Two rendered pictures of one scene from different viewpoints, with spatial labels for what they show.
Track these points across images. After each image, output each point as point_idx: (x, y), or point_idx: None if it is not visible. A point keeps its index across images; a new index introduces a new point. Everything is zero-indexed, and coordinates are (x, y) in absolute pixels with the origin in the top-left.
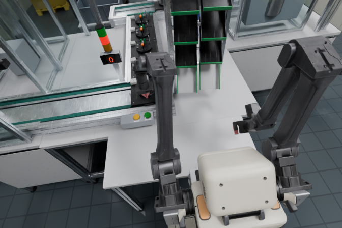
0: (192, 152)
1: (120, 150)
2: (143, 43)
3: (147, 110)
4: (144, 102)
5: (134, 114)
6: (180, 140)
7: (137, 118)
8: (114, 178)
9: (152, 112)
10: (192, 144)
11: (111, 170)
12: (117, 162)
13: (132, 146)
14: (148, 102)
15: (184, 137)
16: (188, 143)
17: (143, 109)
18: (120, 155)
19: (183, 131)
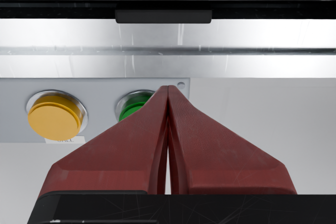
0: (307, 194)
1: (13, 156)
2: None
3: (149, 67)
4: None
5: (29, 89)
6: (286, 154)
7: (69, 137)
8: (23, 221)
9: (186, 96)
10: (325, 171)
11: (3, 205)
12: (14, 188)
13: (61, 148)
14: None
15: (309, 144)
16: (310, 168)
17: (105, 41)
18: (20, 170)
19: (321, 121)
